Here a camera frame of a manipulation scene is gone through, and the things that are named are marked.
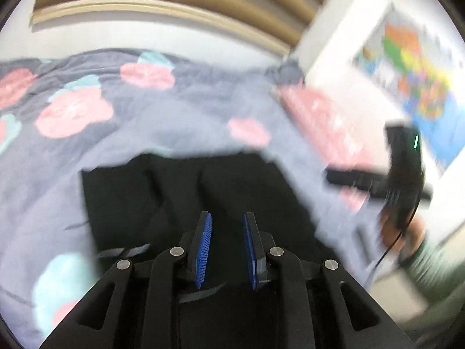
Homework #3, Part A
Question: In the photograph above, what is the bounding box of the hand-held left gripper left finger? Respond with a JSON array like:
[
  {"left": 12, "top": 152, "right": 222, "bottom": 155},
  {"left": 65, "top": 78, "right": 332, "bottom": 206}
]
[{"left": 38, "top": 211, "right": 213, "bottom": 349}]

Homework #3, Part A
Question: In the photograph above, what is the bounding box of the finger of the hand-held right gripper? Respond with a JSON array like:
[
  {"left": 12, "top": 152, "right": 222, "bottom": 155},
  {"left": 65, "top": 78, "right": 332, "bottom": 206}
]
[{"left": 324, "top": 168, "right": 392, "bottom": 199}]

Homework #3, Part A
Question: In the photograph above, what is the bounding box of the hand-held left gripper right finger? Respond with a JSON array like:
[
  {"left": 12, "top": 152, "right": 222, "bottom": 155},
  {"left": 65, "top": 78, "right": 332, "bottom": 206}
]
[{"left": 243, "top": 211, "right": 415, "bottom": 349}]

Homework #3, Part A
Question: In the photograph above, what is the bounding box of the black hooded jacket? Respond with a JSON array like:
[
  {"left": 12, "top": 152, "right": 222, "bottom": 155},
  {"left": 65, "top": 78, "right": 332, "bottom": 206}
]
[{"left": 81, "top": 152, "right": 349, "bottom": 349}]

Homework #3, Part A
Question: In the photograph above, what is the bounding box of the person's right forearm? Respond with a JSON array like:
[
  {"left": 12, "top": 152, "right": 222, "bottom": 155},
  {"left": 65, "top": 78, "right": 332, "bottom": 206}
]
[{"left": 398, "top": 231, "right": 465, "bottom": 315}]

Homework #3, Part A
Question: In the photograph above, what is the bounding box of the person's right hand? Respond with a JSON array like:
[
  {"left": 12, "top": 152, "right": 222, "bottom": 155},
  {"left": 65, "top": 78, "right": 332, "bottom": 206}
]
[{"left": 378, "top": 213, "right": 426, "bottom": 260}]

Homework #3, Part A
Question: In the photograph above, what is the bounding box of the pink pillow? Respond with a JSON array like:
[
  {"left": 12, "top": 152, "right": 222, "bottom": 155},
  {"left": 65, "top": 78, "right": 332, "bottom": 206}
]
[{"left": 273, "top": 86, "right": 379, "bottom": 212}]

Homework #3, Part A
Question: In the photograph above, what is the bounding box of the grey pillow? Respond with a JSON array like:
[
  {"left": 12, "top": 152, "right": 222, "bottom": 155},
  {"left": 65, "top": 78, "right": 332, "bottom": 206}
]
[{"left": 266, "top": 60, "right": 306, "bottom": 87}]

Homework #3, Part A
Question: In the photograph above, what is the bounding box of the grey floral blanket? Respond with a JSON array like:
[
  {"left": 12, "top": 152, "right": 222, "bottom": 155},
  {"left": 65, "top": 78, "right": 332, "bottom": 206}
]
[{"left": 0, "top": 48, "right": 386, "bottom": 346}]

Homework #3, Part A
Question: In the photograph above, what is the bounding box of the black cable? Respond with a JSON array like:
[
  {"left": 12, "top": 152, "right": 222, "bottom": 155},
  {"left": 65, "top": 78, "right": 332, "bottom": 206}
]
[{"left": 363, "top": 174, "right": 426, "bottom": 291}]

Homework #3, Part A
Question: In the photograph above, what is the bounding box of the colourful wall map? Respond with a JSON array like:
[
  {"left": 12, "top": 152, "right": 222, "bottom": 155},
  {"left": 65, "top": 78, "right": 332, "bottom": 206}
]
[{"left": 350, "top": 3, "right": 465, "bottom": 179}]

